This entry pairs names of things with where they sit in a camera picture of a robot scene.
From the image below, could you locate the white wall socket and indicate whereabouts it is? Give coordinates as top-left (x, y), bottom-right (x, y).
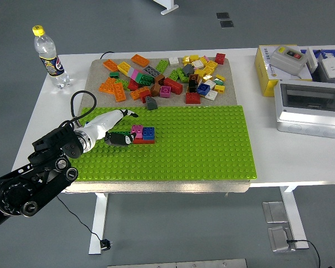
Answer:
top-left (317, 57), bottom-right (335, 82)

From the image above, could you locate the white plastic plate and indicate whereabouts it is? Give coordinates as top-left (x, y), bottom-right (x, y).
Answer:
top-left (306, 46), bottom-right (319, 74)

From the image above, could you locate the metal floor strip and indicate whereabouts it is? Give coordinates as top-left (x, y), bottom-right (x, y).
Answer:
top-left (107, 259), bottom-right (248, 268)

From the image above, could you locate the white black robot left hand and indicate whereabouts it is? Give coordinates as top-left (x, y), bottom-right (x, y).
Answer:
top-left (82, 109), bottom-right (140, 147)

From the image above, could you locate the clear bottle yellow cap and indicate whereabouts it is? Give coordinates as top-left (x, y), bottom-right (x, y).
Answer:
top-left (32, 25), bottom-right (71, 89)

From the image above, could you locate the thin black floor cable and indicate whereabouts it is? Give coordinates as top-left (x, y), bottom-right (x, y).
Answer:
top-left (286, 238), bottom-right (322, 268)

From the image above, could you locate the green studded baseplate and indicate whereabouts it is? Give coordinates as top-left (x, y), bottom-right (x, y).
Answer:
top-left (69, 105), bottom-right (257, 181)

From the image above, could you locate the dark brown building brick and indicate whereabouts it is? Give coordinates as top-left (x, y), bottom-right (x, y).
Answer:
top-left (188, 74), bottom-right (200, 93)

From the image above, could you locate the black power cord with plug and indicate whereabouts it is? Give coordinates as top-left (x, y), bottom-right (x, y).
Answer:
top-left (56, 51), bottom-right (114, 252)

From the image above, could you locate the long red building brick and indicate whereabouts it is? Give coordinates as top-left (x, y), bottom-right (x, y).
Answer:
top-left (163, 77), bottom-right (183, 94)

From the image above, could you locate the pink grey striped brick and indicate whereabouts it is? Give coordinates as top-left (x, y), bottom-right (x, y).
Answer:
top-left (127, 66), bottom-right (142, 82)

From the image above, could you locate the white furniture foot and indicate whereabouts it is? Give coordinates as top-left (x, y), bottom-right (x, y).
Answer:
top-left (152, 0), bottom-right (180, 16)

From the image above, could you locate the blue square building brick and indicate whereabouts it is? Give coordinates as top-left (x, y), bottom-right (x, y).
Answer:
top-left (142, 127), bottom-right (156, 141)
top-left (197, 83), bottom-right (211, 97)

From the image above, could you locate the white table leg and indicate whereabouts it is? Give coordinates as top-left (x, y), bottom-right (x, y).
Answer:
top-left (279, 186), bottom-right (310, 250)
top-left (88, 192), bottom-right (109, 255)

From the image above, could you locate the dark grey slope brick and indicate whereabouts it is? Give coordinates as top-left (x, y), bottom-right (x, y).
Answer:
top-left (145, 96), bottom-right (159, 111)

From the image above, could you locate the orange building brick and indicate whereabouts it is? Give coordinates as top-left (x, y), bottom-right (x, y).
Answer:
top-left (103, 59), bottom-right (119, 72)
top-left (98, 77), bottom-right (117, 94)
top-left (112, 83), bottom-right (127, 102)
top-left (130, 87), bottom-right (151, 101)
top-left (131, 54), bottom-right (151, 67)

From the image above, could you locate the yellow cardboard box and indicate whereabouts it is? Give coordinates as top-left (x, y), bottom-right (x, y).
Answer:
top-left (253, 44), bottom-right (313, 98)

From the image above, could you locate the white enclosure transparent lid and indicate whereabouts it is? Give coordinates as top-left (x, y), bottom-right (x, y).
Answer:
top-left (273, 79), bottom-right (335, 140)

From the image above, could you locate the dark green building brick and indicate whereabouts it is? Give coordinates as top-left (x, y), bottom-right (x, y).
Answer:
top-left (136, 72), bottom-right (155, 86)

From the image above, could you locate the grey push-button switch box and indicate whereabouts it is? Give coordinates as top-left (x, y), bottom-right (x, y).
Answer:
top-left (269, 45), bottom-right (309, 76)

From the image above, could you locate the metal floor plate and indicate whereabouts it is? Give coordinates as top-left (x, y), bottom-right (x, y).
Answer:
top-left (261, 201), bottom-right (289, 224)
top-left (267, 226), bottom-right (296, 253)

